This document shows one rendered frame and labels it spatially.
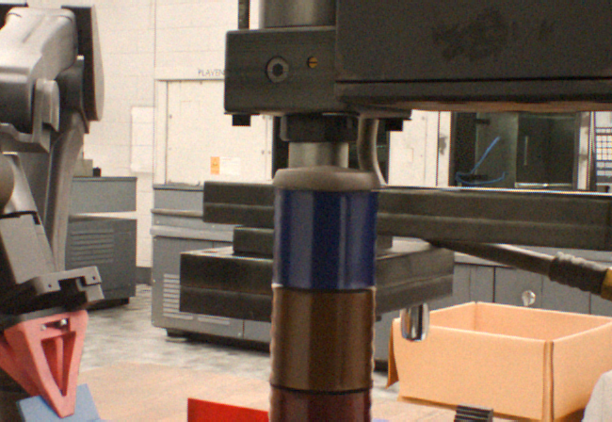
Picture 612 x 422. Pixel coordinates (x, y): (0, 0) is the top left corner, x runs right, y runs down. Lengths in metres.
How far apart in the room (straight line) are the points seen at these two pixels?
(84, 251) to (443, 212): 7.27
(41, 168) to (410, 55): 0.57
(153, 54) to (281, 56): 8.88
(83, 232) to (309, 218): 7.45
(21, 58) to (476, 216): 0.44
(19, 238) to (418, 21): 0.38
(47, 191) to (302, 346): 0.71
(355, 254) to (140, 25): 9.28
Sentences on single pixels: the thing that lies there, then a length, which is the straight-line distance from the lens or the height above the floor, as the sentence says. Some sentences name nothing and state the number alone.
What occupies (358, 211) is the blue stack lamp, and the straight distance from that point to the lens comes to 0.37.
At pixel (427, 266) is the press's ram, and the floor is 1.13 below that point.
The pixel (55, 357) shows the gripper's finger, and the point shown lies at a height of 1.04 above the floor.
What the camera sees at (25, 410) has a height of 1.01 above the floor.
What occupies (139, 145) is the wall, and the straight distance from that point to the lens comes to 9.59.
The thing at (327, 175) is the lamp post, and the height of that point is 1.19.
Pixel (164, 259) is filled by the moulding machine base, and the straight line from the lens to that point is 6.76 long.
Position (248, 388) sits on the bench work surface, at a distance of 1.39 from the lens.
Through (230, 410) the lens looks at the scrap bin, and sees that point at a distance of 1.05.
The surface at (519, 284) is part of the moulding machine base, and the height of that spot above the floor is 0.57.
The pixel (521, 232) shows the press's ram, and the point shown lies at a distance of 0.58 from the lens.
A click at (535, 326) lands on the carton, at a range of 3.53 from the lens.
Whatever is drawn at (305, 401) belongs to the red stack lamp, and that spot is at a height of 1.12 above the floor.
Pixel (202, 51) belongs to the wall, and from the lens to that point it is 9.16.
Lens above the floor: 1.20
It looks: 3 degrees down
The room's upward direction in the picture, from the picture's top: 2 degrees clockwise
